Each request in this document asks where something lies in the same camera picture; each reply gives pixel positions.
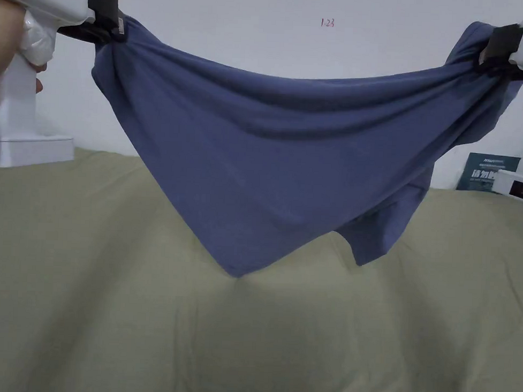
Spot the dark blue shirt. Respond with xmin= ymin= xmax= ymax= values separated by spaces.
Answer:
xmin=84 ymin=7 xmax=523 ymax=289

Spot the person's left hand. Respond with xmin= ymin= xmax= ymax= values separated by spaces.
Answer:
xmin=0 ymin=0 xmax=49 ymax=113

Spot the dark green printed sign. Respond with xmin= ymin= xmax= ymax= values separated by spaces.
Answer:
xmin=456 ymin=152 xmax=522 ymax=193

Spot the bed with pale green sheet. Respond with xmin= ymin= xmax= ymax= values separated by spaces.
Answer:
xmin=0 ymin=143 xmax=523 ymax=392

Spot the white box with dark panel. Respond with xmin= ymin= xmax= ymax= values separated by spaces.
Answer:
xmin=492 ymin=169 xmax=523 ymax=200

